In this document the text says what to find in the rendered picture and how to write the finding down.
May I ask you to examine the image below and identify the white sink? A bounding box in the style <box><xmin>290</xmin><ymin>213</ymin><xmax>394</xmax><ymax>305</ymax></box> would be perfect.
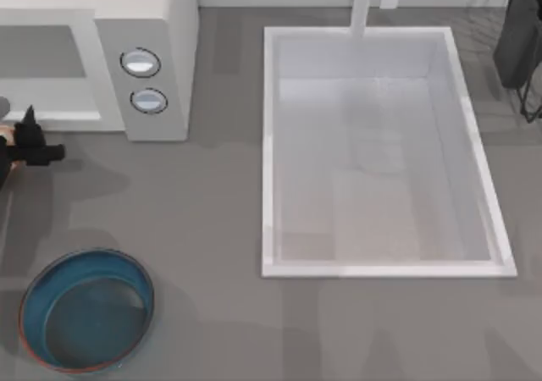
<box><xmin>256</xmin><ymin>25</ymin><xmax>519</xmax><ymax>280</ymax></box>

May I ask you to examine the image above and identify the small round microwave knob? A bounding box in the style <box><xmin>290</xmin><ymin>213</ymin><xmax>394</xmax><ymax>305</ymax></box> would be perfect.
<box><xmin>129</xmin><ymin>87</ymin><xmax>169</xmax><ymax>116</ymax></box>

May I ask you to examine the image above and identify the large round microwave knob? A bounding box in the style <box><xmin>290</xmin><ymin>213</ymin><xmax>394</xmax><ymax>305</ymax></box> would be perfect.
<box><xmin>119</xmin><ymin>47</ymin><xmax>163</xmax><ymax>79</ymax></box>

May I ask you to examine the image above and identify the tall white tap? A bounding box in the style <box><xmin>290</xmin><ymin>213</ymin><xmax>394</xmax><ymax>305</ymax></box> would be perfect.
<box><xmin>348</xmin><ymin>0</ymin><xmax>370</xmax><ymax>40</ymax></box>

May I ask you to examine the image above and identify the pale microwave door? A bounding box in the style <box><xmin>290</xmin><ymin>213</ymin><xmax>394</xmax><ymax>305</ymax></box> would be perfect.
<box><xmin>0</xmin><ymin>8</ymin><xmax>127</xmax><ymax>133</ymax></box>

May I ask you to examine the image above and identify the pale microwave oven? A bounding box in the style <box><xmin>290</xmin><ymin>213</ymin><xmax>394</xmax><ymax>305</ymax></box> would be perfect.
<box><xmin>0</xmin><ymin>0</ymin><xmax>201</xmax><ymax>143</ymax></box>

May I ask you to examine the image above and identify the blue bowl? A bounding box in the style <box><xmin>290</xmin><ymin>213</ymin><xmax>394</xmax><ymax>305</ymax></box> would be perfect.
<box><xmin>17</xmin><ymin>248</ymin><xmax>156</xmax><ymax>375</ymax></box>

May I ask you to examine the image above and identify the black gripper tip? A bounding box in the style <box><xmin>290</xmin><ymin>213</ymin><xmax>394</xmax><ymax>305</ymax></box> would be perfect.
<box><xmin>0</xmin><ymin>104</ymin><xmax>67</xmax><ymax>189</ymax></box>

